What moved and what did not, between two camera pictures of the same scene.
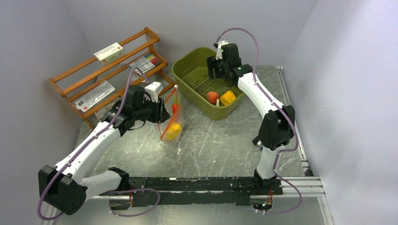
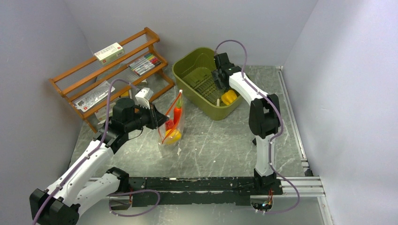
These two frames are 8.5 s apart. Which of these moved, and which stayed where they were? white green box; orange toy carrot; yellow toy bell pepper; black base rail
Moved: orange toy carrot
Stayed: yellow toy bell pepper; black base rail; white green box
